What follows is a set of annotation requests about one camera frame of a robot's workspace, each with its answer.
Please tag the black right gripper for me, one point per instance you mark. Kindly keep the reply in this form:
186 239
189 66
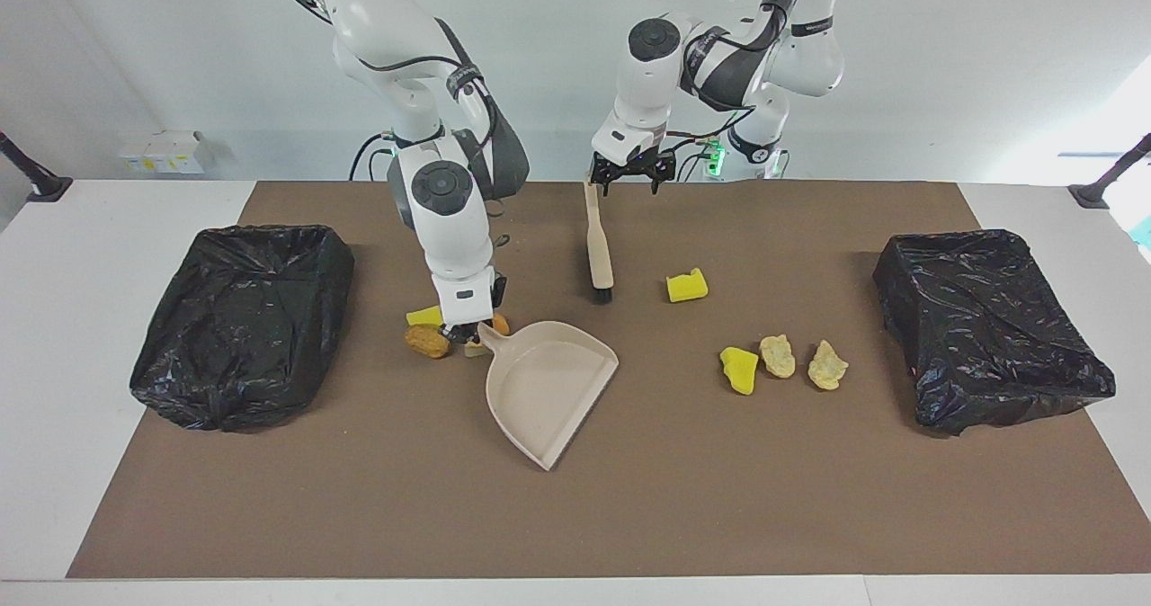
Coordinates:
498 291

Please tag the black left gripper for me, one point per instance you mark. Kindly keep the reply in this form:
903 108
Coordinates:
637 162

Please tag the beige hand brush black bristles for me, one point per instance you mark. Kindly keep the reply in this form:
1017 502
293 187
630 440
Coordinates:
600 255

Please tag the beige plastic dustpan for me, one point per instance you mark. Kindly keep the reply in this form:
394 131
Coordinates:
548 390

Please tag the notched yellow sponge piece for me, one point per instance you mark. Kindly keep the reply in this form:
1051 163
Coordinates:
686 286

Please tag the yellow sponge chunk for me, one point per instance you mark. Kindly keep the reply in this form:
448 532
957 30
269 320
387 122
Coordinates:
740 370

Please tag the beige trash piece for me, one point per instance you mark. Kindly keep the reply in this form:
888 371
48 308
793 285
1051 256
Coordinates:
827 365
778 356

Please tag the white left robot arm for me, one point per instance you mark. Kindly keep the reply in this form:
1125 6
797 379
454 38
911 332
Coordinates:
647 93

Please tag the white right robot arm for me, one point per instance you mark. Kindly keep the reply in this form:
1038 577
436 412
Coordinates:
450 228

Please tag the black bag lined bin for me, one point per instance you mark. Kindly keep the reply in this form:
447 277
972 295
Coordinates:
243 336
989 336

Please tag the brown toy bread roll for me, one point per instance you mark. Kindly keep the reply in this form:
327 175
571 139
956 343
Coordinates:
428 341

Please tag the yellow sponge wedge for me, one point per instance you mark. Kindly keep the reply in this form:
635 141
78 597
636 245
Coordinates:
423 316

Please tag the striped toy croissant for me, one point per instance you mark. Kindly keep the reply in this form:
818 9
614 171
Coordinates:
501 324

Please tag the brown table mat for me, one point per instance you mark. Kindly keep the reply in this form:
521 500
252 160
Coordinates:
575 516

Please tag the black stand leg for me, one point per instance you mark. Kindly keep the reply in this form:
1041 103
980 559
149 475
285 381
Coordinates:
1101 188
40 183

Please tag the white wall socket box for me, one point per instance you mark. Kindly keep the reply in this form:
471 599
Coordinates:
166 152

